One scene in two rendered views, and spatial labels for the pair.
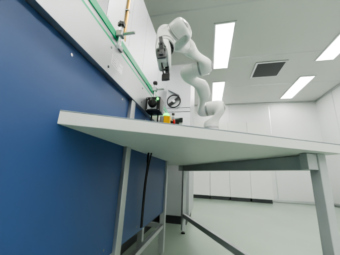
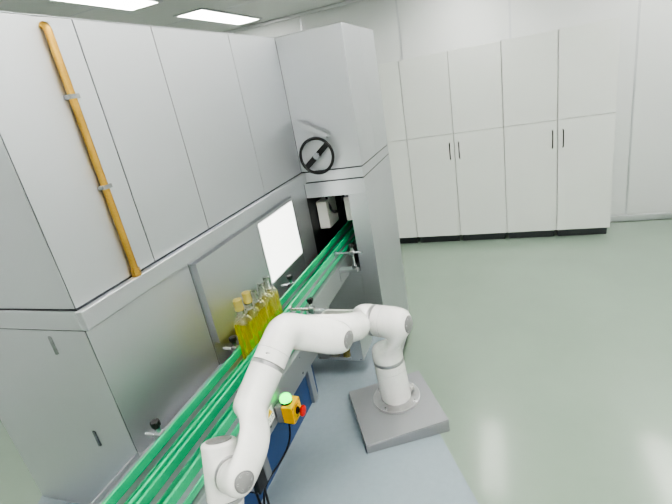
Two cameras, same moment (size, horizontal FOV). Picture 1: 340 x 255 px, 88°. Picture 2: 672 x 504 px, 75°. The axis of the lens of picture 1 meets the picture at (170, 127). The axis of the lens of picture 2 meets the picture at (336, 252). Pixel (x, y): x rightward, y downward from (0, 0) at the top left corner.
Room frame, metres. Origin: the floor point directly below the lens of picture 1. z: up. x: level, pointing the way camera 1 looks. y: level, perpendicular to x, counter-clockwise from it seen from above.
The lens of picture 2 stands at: (-0.06, -0.44, 2.00)
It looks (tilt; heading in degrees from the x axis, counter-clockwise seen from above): 20 degrees down; 9
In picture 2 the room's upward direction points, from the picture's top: 10 degrees counter-clockwise
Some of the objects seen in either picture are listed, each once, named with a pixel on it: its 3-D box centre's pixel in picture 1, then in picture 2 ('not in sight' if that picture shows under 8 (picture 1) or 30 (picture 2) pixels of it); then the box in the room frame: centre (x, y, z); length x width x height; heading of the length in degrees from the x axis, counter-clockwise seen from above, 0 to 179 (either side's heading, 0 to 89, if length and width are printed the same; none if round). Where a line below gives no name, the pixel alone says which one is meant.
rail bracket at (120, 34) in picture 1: (125, 36); not in sight; (0.56, 0.19, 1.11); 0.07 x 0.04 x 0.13; 77
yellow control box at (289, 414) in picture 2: (166, 122); (289, 409); (1.17, 0.03, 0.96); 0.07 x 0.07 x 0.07; 77
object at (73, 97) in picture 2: (128, 3); (95, 160); (1.12, 0.38, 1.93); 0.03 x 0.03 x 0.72; 77
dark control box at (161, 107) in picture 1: (155, 107); (252, 473); (0.89, 0.09, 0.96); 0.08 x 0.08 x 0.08; 77
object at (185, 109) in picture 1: (181, 99); (340, 111); (2.78, -0.18, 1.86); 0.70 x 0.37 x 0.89; 167
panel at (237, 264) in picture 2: not in sight; (259, 258); (1.80, 0.22, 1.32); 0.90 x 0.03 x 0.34; 167
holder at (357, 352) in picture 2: not in sight; (337, 335); (1.70, -0.10, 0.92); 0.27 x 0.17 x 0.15; 77
